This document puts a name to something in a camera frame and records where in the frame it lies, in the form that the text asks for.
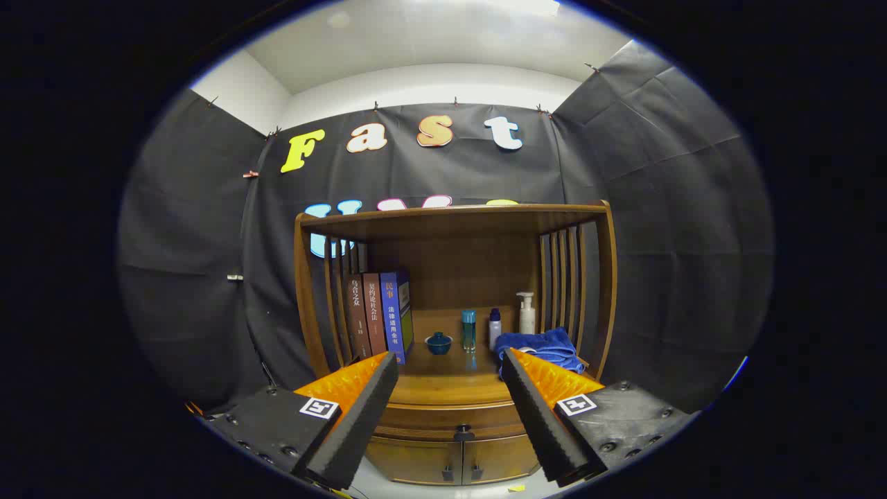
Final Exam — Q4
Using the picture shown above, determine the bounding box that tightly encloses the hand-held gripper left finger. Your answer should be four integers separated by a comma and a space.
208, 351, 401, 491

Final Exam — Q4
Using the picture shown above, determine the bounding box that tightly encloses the dark brown book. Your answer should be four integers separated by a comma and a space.
346, 275, 371, 361

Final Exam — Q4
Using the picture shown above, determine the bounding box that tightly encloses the thick blue book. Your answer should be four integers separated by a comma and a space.
380, 270, 415, 365

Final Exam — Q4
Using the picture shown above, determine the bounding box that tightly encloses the brown wooden cabinet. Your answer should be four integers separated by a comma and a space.
294, 201, 617, 486

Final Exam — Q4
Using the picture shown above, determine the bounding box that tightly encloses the wooden cabinet door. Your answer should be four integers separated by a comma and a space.
461, 433, 541, 484
365, 437, 464, 486

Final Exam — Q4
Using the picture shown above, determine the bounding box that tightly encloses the folded blue towel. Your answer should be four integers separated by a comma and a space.
494, 327, 586, 378

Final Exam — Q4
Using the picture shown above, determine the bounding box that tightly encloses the wooden countertop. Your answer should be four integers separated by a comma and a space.
340, 308, 597, 406

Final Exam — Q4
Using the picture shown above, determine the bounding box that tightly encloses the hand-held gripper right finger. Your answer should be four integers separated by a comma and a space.
500, 347, 701, 488

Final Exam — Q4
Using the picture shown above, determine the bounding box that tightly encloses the wooden drawer with black knob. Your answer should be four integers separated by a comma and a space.
374, 399, 534, 442

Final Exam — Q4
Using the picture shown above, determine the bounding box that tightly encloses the reddish brown book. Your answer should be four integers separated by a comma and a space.
362, 272, 387, 356

